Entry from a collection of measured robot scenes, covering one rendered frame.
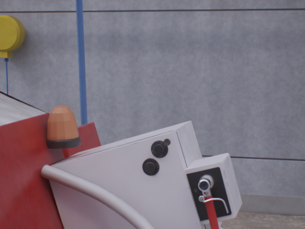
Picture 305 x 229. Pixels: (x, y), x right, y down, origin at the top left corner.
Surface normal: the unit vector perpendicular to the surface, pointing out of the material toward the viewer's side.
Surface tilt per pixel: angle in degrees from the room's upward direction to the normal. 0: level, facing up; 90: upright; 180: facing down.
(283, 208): 90
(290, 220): 0
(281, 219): 0
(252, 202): 90
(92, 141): 73
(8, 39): 90
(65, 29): 90
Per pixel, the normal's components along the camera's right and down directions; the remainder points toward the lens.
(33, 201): 0.91, -0.31
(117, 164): -0.24, 0.11
